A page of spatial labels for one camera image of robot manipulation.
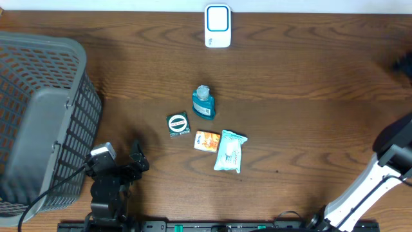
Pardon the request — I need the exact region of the green square box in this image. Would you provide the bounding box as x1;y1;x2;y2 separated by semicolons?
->
167;112;191;137

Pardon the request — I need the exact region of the orange tissue packet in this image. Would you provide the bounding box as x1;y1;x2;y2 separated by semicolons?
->
194;131;221;153

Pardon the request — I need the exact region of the teal mouthwash bottle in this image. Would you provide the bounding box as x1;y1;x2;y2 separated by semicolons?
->
192;85;216;120

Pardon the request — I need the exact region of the light blue wipes packet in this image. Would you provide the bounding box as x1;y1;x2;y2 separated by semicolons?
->
214;130;248;173

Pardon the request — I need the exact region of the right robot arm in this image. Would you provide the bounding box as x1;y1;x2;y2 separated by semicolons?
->
306;113;411;231

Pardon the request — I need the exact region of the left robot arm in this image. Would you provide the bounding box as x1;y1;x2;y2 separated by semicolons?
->
82;140;149;231

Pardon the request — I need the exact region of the white barcode scanner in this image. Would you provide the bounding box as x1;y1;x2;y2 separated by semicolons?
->
204;4;232;48

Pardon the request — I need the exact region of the grey plastic basket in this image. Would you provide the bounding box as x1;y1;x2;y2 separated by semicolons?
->
1;32;102;227

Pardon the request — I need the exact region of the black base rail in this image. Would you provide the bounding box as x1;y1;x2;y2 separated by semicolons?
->
57;220;380;232

